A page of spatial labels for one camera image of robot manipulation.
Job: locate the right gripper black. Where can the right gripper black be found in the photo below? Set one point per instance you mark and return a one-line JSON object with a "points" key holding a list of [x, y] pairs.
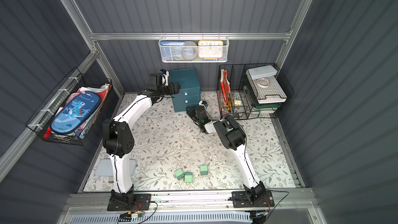
{"points": [[193, 111]]}

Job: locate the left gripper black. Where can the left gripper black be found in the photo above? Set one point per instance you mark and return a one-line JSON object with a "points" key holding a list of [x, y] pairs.
{"points": [[169, 88]]}

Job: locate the teal drawer cabinet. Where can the teal drawer cabinet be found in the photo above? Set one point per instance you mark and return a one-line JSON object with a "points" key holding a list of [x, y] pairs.
{"points": [[190, 91]]}

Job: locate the green plug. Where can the green plug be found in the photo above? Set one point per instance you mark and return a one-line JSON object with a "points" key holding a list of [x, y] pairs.
{"points": [[179, 173], [188, 177], [204, 170]]}

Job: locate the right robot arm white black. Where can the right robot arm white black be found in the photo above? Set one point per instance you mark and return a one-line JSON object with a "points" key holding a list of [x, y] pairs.
{"points": [[234, 139]]}

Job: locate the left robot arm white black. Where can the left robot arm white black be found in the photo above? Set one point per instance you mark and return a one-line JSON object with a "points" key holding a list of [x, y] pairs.
{"points": [[118, 139]]}

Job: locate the grey tape roll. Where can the grey tape roll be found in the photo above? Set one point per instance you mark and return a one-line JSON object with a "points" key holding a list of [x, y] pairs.
{"points": [[189, 50]]}

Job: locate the red book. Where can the red book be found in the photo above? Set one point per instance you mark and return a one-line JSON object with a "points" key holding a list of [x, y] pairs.
{"points": [[225, 89]]}

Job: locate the yellow alarm clock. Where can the yellow alarm clock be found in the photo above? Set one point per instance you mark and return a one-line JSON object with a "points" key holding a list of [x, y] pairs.
{"points": [[210, 49]]}

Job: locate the white box on organizer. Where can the white box on organizer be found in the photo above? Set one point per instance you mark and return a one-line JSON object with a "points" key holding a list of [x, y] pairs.
{"points": [[261, 72]]}

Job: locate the checkered notebook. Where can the checkered notebook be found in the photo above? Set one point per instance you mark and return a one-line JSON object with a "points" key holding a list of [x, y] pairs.
{"points": [[267, 90]]}

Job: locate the light blue tin box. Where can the light blue tin box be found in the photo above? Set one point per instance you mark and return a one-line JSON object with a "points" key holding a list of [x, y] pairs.
{"points": [[104, 168]]}

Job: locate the blue dinosaur pencil case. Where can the blue dinosaur pencil case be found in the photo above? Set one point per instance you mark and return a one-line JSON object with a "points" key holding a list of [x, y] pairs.
{"points": [[75, 113]]}

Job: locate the white wire wall basket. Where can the white wire wall basket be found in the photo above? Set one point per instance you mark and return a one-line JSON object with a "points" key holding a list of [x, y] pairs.
{"points": [[170, 48]]}

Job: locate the black wire desk organizer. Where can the black wire desk organizer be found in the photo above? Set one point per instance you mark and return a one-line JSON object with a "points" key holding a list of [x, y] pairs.
{"points": [[244, 106]]}

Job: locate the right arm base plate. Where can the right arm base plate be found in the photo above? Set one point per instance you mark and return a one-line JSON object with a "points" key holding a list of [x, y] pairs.
{"points": [[242, 200]]}

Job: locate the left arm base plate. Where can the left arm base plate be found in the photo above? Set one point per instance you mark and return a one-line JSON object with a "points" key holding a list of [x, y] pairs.
{"points": [[128, 202]]}

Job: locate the black wire side basket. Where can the black wire side basket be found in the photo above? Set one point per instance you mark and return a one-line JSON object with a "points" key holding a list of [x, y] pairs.
{"points": [[75, 82]]}

